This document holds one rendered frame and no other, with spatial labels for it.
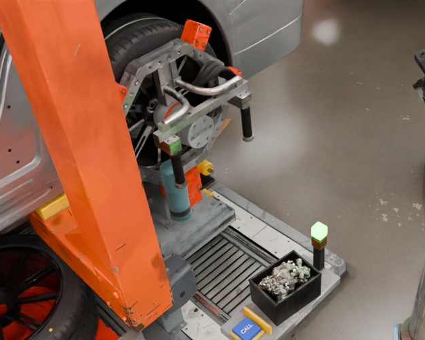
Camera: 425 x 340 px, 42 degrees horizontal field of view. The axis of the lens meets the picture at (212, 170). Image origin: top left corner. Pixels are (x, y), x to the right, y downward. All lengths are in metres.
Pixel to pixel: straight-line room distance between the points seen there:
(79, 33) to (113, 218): 0.52
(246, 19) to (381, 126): 1.39
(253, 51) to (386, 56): 1.86
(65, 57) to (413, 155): 2.37
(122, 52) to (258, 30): 0.70
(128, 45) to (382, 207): 1.57
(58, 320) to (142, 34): 1.02
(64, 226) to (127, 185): 0.61
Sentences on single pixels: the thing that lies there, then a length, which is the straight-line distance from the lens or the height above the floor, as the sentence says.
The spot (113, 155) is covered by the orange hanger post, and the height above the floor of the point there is 1.20.
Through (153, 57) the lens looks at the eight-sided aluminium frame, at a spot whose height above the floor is 1.11.
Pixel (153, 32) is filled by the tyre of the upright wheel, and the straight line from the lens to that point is 2.01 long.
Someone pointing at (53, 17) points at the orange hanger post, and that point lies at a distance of 1.19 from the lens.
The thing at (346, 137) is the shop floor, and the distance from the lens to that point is 3.33.
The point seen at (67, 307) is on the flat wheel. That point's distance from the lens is 2.01.
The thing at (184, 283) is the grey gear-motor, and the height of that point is 0.37.
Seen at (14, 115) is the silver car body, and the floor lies 1.10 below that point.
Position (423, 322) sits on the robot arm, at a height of 0.76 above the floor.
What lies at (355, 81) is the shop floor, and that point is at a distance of 3.85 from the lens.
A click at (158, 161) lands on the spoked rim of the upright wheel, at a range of 2.27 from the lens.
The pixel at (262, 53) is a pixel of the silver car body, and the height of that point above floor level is 0.83.
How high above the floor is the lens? 2.01
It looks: 40 degrees down
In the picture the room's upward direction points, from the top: 9 degrees counter-clockwise
